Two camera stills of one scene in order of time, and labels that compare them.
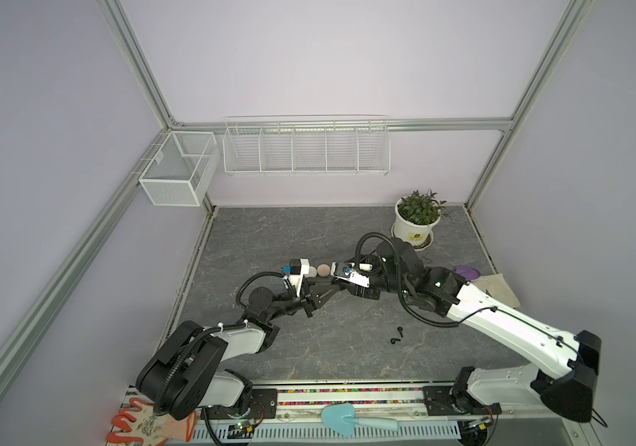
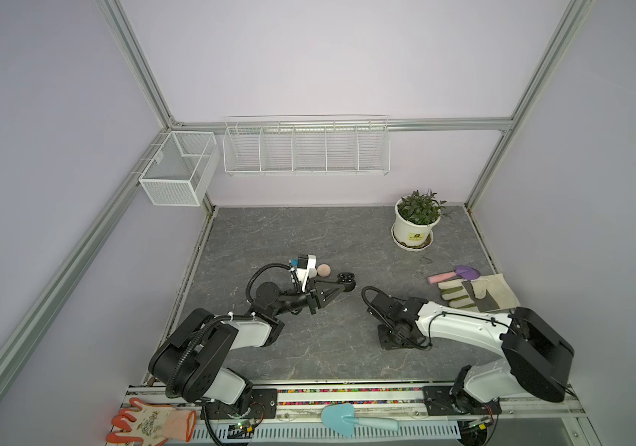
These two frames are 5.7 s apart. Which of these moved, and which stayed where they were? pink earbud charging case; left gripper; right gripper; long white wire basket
Moved: right gripper
Stayed: left gripper; pink earbud charging case; long white wire basket
